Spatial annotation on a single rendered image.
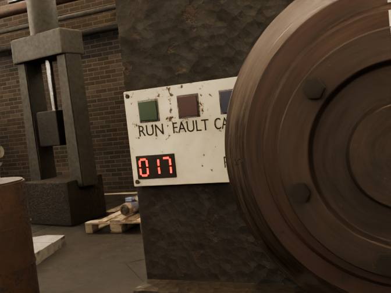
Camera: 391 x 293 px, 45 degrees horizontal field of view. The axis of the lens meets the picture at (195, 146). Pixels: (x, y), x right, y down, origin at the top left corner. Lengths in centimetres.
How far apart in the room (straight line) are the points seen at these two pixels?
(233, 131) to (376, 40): 23
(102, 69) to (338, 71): 759
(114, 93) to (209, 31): 712
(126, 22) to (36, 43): 537
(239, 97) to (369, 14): 20
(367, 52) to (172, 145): 42
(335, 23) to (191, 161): 36
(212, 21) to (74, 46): 529
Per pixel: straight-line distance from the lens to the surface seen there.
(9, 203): 327
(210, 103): 82
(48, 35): 613
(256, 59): 66
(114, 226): 525
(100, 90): 809
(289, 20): 65
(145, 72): 89
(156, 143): 87
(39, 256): 461
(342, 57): 55
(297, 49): 63
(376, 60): 55
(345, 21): 62
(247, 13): 83
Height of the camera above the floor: 118
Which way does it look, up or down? 4 degrees down
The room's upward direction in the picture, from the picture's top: 6 degrees counter-clockwise
